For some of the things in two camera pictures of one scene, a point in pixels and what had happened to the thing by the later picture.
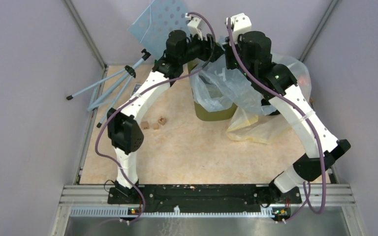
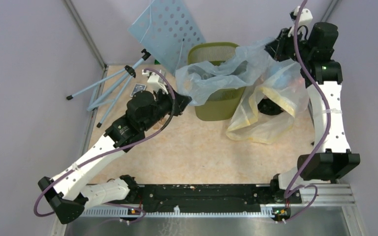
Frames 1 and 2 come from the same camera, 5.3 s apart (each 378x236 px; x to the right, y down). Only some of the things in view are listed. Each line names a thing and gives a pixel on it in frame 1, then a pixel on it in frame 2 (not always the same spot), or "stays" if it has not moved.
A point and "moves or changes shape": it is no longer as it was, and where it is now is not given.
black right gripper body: [231, 61] → [288, 45]
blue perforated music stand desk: [152, 28] stays
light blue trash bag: [216, 86] moves or changes shape
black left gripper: [210, 50] → [179, 103]
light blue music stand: [115, 94] stays
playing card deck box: [136, 88] stays
